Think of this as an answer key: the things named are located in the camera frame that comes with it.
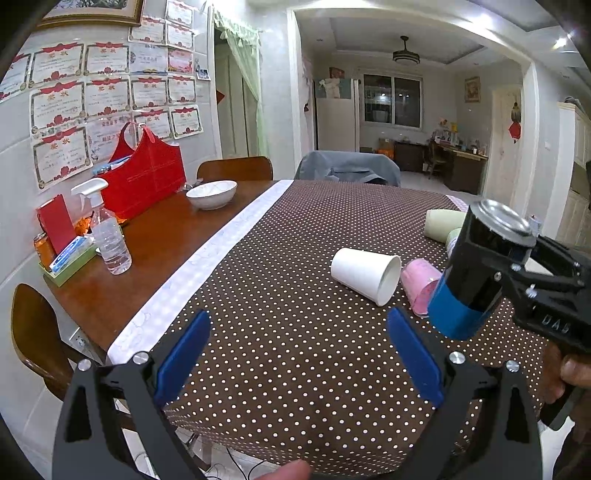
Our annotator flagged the brown polka-dot tablecloth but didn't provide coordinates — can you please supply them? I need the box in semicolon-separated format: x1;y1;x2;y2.
106;179;557;468

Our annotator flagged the white door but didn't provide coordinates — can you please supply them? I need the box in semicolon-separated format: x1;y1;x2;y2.
488;87;528;200

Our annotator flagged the person's left hand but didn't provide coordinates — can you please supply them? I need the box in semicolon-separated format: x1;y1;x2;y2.
257;459;314;480

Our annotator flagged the wall of award certificates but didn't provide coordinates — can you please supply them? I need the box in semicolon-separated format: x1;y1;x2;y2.
0;0;207;191

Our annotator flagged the orange bottle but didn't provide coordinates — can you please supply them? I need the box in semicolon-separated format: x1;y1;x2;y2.
33;232;57;269

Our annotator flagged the green tray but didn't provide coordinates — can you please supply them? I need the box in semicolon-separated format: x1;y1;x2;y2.
39;246;100;288

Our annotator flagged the wooden chair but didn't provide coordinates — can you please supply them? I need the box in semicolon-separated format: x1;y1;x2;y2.
10;283;118;403
196;156;274;182

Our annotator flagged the white refrigerator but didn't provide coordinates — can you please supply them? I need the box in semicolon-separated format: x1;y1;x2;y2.
315;78;361;153

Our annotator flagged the white bowl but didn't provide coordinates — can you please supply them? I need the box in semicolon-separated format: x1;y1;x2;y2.
185;180;238;212

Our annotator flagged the red paper box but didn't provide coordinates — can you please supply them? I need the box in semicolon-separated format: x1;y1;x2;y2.
37;194;77;256

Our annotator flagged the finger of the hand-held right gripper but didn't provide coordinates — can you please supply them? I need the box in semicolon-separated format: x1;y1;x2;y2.
427;198;539;341

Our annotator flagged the framed wall picture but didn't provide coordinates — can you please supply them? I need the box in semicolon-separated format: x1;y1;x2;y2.
34;0;147;28

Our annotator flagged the dark desk chair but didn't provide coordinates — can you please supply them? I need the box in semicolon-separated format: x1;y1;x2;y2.
422;138;450;180

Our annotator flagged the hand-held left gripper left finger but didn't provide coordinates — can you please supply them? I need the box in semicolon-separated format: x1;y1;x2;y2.
52;310;213;480

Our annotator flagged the clear spray bottle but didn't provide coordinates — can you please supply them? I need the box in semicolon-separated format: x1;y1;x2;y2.
71;178;133;276

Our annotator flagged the person's right hand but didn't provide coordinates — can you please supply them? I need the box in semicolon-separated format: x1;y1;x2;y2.
541;344;591;418

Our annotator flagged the white paper cup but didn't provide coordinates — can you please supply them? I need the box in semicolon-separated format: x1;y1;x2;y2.
331;247;403;307

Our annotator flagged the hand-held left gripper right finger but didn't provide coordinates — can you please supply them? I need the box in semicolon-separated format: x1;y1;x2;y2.
387;307;544;480

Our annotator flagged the window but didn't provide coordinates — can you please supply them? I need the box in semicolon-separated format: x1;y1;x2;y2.
362;73;424;128

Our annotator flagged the pink paper cup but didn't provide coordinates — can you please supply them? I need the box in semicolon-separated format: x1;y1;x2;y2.
400;258;445;318

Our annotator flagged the red tote bag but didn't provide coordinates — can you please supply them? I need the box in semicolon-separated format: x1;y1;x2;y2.
97;122;188;221

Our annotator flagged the cream cabinet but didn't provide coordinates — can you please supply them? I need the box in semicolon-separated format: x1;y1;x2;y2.
556;98;591;243

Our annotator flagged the wooden desk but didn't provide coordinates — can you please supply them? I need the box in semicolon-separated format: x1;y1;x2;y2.
394;137;489;195

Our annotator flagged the green lace curtain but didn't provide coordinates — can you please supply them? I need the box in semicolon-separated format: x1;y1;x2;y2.
213;8;270;158

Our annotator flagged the white power strip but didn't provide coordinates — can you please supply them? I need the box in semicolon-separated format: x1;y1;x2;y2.
68;327;101;361

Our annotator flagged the grey covered chair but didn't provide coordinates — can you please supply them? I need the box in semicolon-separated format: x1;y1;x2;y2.
294;150;402;188

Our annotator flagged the ceiling lamp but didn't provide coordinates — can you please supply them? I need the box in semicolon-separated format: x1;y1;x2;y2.
392;36;421;66

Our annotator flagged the blue tissue packet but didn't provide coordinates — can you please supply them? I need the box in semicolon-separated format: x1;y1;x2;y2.
48;236;96;273

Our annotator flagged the red hanging ornament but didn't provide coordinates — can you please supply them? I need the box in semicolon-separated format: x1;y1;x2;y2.
507;103;523;145

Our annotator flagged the pale green paper cup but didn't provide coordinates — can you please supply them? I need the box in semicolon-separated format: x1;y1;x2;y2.
424;209;468;241

